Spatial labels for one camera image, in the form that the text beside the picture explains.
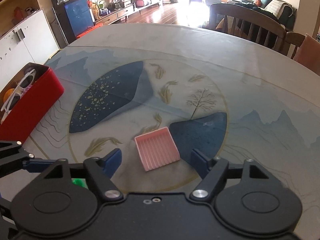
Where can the dark wooden chair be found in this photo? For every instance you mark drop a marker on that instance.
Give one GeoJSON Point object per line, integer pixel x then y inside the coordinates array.
{"type": "Point", "coordinates": [248, 24]}

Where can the pink ridged soap dish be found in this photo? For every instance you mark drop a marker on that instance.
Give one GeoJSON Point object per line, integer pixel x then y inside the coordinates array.
{"type": "Point", "coordinates": [156, 149]}

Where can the teal sofa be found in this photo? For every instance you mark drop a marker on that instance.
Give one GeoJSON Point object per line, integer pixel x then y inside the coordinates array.
{"type": "Point", "coordinates": [284, 12]}

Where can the orange red gift box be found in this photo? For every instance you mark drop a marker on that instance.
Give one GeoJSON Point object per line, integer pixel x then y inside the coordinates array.
{"type": "Point", "coordinates": [89, 29]}

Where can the green chess pawn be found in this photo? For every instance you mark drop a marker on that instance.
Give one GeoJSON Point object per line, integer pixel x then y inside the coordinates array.
{"type": "Point", "coordinates": [79, 182]}

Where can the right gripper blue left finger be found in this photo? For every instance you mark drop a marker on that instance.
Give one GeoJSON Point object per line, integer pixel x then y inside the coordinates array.
{"type": "Point", "coordinates": [111, 162]}

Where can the orange fruit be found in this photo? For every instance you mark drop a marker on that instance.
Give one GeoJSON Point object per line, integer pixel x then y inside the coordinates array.
{"type": "Point", "coordinates": [8, 94]}

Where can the red metal tin box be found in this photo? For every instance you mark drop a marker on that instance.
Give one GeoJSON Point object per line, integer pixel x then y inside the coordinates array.
{"type": "Point", "coordinates": [33, 105]}

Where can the white tv console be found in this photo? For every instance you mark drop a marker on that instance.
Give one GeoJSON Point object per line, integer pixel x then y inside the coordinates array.
{"type": "Point", "coordinates": [122, 10]}

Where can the white sunglasses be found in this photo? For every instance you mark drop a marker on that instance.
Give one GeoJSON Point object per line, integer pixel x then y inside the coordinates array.
{"type": "Point", "coordinates": [16, 93]}

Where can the white cabinet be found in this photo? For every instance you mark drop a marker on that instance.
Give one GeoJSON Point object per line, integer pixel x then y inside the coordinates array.
{"type": "Point", "coordinates": [32, 40]}

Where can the blue black panel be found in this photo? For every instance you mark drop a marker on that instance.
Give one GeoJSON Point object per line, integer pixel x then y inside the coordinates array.
{"type": "Point", "coordinates": [74, 18]}

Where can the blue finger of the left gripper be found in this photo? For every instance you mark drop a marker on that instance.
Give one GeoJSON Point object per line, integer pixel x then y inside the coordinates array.
{"type": "Point", "coordinates": [36, 165]}

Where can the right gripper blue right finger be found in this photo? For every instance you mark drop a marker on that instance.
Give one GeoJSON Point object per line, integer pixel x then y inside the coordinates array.
{"type": "Point", "coordinates": [201, 163]}

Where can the wooden chair with pink cloth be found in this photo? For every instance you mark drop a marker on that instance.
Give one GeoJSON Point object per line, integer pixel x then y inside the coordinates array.
{"type": "Point", "coordinates": [303, 49]}

